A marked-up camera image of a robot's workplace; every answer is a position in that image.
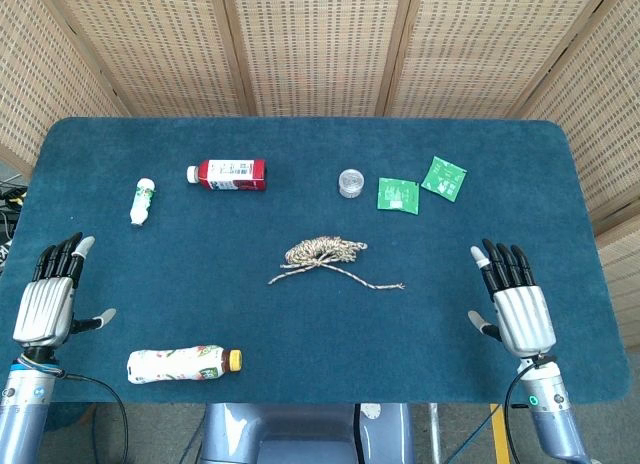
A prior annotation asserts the red juice bottle white cap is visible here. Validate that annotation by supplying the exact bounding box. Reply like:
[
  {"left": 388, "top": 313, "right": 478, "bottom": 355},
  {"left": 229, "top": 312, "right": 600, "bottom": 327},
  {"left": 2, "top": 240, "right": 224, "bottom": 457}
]
[{"left": 186, "top": 158, "right": 268, "bottom": 192}]

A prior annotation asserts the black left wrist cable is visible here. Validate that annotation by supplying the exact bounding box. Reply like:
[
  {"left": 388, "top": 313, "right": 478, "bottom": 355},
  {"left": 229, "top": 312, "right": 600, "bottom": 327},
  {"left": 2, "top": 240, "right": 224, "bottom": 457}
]
[{"left": 58, "top": 371, "right": 130, "bottom": 464}]

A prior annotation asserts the beige braided rope bundle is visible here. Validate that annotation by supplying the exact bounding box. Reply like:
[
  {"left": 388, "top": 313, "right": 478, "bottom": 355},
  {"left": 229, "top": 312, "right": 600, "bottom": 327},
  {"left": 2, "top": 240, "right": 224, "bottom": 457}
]
[{"left": 267, "top": 235, "right": 407, "bottom": 291}]

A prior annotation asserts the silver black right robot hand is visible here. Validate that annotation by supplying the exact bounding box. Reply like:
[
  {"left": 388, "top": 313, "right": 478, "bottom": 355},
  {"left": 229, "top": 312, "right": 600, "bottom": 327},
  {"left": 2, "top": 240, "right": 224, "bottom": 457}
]
[{"left": 467, "top": 238, "right": 557, "bottom": 360}]

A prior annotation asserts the black cable clutter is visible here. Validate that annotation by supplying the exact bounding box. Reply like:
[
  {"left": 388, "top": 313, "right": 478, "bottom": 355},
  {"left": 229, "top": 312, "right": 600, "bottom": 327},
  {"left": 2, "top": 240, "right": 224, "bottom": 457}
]
[{"left": 0, "top": 179, "right": 27, "bottom": 265}]

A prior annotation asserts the green square sachet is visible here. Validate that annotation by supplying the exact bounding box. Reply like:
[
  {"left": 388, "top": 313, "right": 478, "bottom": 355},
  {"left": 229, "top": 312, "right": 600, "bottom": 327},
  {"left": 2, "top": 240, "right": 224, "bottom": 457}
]
[
  {"left": 375, "top": 177, "right": 420, "bottom": 216},
  {"left": 420, "top": 155, "right": 469, "bottom": 204}
]

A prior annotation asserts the small clear plastic jar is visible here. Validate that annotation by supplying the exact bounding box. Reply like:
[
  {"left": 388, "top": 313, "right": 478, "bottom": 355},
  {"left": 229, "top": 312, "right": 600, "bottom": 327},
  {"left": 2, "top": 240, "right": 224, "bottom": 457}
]
[{"left": 337, "top": 169, "right": 366, "bottom": 200}]

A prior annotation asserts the small white yogurt bottle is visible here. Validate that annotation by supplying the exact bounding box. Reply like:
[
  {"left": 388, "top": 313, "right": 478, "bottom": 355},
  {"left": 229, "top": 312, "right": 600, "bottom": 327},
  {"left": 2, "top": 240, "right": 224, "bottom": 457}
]
[{"left": 129, "top": 177, "right": 158, "bottom": 228}]

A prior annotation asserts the tea bottle yellow cap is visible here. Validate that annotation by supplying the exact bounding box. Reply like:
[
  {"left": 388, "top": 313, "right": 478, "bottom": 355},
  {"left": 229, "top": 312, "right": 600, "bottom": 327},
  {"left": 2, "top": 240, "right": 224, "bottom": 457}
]
[{"left": 126, "top": 346, "right": 244, "bottom": 386}]

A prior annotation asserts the metal table leg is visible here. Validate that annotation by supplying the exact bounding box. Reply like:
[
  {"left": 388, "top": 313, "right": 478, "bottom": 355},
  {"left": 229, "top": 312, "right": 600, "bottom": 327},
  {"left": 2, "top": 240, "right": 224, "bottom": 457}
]
[{"left": 428, "top": 403, "right": 442, "bottom": 464}]

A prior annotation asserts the blue-grey robot torso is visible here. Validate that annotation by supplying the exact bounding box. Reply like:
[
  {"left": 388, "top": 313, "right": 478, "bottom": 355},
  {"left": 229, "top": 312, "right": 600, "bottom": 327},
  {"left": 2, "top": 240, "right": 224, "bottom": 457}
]
[{"left": 197, "top": 402, "right": 416, "bottom": 464}]

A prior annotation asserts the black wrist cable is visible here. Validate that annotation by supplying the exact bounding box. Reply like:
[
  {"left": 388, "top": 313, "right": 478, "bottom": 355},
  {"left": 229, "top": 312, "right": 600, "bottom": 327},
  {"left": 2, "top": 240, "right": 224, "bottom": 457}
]
[
  {"left": 58, "top": 371, "right": 130, "bottom": 464},
  {"left": 503, "top": 356, "right": 541, "bottom": 464}
]

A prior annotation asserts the blue carpet table mat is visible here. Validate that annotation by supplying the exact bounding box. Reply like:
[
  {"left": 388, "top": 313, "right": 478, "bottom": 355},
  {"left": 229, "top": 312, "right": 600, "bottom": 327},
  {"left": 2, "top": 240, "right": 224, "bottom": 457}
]
[{"left": 0, "top": 116, "right": 633, "bottom": 406}]

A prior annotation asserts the woven bamboo folding screen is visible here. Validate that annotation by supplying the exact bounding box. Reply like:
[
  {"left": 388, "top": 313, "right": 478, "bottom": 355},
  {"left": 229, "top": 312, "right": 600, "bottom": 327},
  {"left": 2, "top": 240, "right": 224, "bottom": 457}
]
[{"left": 0, "top": 0, "right": 640, "bottom": 355}]

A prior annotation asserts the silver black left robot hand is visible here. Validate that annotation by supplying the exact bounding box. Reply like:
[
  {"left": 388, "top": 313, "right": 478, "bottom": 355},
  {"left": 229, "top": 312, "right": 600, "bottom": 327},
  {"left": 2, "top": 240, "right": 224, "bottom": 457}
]
[{"left": 12, "top": 232, "right": 117, "bottom": 351}]

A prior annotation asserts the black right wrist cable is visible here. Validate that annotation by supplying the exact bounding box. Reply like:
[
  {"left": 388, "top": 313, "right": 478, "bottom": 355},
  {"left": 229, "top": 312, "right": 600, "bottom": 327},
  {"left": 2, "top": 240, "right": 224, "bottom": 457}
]
[{"left": 503, "top": 356, "right": 541, "bottom": 464}]

